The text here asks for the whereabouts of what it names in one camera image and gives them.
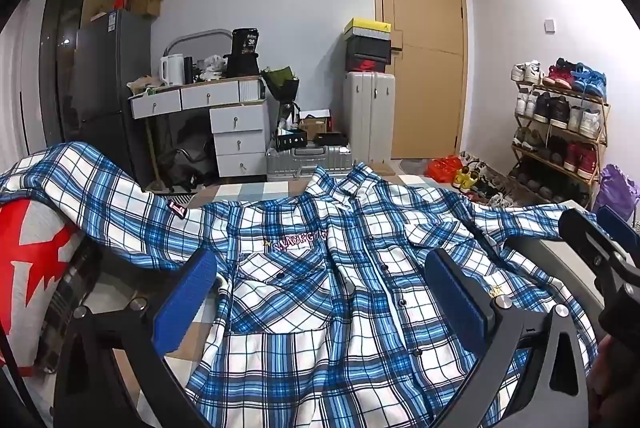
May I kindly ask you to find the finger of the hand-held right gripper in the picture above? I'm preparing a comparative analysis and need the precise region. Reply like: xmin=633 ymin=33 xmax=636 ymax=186
xmin=559 ymin=208 xmax=631 ymax=289
xmin=597 ymin=204 xmax=640 ymax=259

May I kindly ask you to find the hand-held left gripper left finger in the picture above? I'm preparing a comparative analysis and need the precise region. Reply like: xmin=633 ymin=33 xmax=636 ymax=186
xmin=54 ymin=249 xmax=226 ymax=428

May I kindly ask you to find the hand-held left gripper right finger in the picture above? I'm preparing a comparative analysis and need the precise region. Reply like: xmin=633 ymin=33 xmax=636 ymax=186
xmin=425 ymin=249 xmax=594 ymax=428

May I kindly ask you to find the blue white plaid shirt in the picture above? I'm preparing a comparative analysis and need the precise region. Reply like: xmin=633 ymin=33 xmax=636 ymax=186
xmin=0 ymin=142 xmax=601 ymax=428

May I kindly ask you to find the person's right hand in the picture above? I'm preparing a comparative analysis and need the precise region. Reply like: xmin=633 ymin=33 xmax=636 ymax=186
xmin=586 ymin=335 xmax=621 ymax=414

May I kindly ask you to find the purple bag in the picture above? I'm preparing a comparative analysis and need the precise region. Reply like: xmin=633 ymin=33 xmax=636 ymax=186
xmin=594 ymin=163 xmax=640 ymax=225

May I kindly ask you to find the wooden shoe rack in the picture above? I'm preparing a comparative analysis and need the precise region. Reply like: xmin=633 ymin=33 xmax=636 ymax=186
xmin=509 ymin=79 xmax=612 ymax=210

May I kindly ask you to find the orange plastic bag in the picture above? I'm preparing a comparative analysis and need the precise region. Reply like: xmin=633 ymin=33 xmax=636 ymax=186
xmin=424 ymin=156 xmax=464 ymax=183

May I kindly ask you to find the black duffel bag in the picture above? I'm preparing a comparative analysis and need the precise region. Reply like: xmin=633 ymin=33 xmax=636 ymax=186
xmin=159 ymin=114 xmax=219 ymax=195

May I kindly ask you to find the grey garment with red print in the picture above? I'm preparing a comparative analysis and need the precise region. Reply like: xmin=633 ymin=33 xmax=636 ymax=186
xmin=0 ymin=199 xmax=78 ymax=361

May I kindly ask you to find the white desk with drawers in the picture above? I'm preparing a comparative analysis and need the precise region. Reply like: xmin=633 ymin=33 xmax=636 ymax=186
xmin=129 ymin=75 xmax=272 ymax=189

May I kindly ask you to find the silver ribbed suitcase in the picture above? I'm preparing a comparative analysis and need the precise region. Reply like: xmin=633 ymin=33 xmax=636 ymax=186
xmin=265 ymin=146 xmax=354 ymax=181

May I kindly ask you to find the black printed box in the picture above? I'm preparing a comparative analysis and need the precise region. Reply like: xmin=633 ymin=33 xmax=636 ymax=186
xmin=273 ymin=130 xmax=307 ymax=153

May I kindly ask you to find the white upright suitcase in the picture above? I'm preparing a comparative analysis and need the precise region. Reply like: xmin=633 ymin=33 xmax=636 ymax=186
xmin=342 ymin=71 xmax=396 ymax=164

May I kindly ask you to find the dark grey refrigerator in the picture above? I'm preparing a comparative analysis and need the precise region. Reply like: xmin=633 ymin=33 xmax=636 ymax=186
xmin=71 ymin=9 xmax=154 ymax=195

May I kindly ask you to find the small brown cardboard box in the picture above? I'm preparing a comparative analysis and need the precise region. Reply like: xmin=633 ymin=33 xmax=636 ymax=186
xmin=298 ymin=110 xmax=332 ymax=141

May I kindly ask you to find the tan wooden door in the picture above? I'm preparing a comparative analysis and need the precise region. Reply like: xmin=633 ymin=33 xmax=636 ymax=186
xmin=370 ymin=0 xmax=469 ymax=161

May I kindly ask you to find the white electric kettle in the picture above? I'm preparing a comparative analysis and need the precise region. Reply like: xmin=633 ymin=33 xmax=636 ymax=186
xmin=159 ymin=54 xmax=185 ymax=87

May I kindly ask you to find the white clutter on desk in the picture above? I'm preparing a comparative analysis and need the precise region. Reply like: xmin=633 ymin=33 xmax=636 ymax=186
xmin=196 ymin=54 xmax=226 ymax=81

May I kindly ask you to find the dark green wrapped bouquet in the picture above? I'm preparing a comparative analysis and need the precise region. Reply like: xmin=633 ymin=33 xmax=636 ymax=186
xmin=262 ymin=66 xmax=301 ymax=129

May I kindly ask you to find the arched mirror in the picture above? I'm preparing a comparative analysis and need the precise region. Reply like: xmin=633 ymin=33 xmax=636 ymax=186
xmin=165 ymin=29 xmax=234 ymax=79

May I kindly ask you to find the dark glossy wardrobe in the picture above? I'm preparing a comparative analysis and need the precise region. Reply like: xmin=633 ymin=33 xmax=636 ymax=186
xmin=39 ymin=0 xmax=97 ymax=153

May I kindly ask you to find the yellow shoe box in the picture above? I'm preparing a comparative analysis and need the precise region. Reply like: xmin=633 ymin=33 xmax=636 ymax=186
xmin=343 ymin=18 xmax=392 ymax=38

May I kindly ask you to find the open cardboard box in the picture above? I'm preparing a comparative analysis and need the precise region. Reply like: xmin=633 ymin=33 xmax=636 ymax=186
xmin=125 ymin=0 xmax=169 ymax=19

